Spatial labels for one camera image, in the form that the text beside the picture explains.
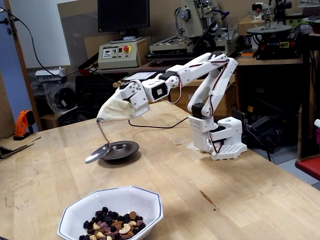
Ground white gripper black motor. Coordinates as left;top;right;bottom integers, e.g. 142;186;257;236
97;80;151;123

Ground metal spoon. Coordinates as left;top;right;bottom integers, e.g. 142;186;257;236
84;118;111;165

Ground white octagonal bowl blue rim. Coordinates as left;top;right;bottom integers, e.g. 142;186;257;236
56;185;165;240

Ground trail mix nuts and raisins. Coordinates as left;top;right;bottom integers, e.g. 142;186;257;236
78;206;147;240

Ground dark brown plate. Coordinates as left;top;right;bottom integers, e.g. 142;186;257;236
96;140;140;162

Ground beige masking tape wrap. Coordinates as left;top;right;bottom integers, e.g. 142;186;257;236
96;96;137;124

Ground black tablet white screen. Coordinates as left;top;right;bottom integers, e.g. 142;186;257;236
121;71;158;83

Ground beige control box red button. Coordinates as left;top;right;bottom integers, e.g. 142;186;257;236
97;37;152;70

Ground clear plastic bag black disc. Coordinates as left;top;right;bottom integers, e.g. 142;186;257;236
39;81;78;116

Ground white grey plastic box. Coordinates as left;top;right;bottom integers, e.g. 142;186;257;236
34;67;67;83

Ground black computer monitor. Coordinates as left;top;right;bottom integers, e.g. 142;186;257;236
97;0;151;42

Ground orange black power tool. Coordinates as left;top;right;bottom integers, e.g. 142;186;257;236
12;109;36;141

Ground green circuit board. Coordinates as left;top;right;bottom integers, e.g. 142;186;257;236
231;108;248;126

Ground beige milling machine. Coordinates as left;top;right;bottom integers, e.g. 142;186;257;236
149;0;241;61

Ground flat cardboard pieces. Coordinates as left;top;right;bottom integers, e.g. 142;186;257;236
0;136;42;160

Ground plain cardboard box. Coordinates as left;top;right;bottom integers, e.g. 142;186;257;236
237;16;266;36

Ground dark wooden side table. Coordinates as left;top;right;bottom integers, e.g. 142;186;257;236
234;53;313;161

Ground black scroll saw machine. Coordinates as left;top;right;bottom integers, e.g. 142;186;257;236
246;0;305;61

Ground green box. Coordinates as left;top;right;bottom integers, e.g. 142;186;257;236
284;13;311;33

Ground red chair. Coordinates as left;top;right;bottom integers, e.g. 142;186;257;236
294;157;320;181

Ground long black cable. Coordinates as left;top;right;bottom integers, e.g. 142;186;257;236
0;6;191;130

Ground red black servo wire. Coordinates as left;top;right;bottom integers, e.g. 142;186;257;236
163;81;183;105

